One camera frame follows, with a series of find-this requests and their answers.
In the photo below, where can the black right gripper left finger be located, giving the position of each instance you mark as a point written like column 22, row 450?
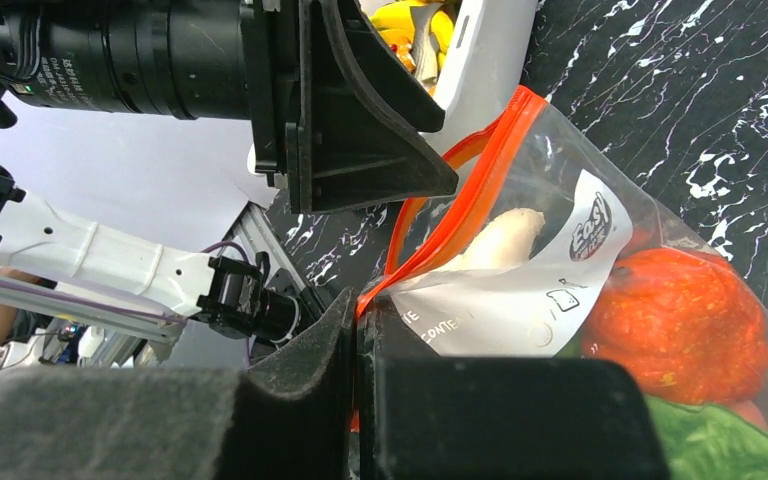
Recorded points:
column 285, row 418

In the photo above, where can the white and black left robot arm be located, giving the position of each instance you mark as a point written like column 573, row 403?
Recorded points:
column 231, row 296

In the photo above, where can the green toy lettuce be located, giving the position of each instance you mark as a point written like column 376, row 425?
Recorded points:
column 709, row 442

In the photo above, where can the yellow toy banana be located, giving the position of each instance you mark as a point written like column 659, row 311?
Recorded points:
column 416, row 31

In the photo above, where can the white plastic food bin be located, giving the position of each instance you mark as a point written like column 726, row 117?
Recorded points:
column 481, row 71

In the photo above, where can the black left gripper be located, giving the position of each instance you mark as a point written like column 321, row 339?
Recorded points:
column 183, row 59

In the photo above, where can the white toy mushroom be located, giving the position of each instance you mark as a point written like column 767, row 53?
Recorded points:
column 505, row 242

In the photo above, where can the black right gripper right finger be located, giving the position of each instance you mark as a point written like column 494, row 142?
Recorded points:
column 427, row 416

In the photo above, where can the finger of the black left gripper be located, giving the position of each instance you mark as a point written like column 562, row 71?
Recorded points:
column 358, row 139

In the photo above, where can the clear zip bag orange zipper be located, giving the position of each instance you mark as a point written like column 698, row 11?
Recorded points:
column 530, row 157

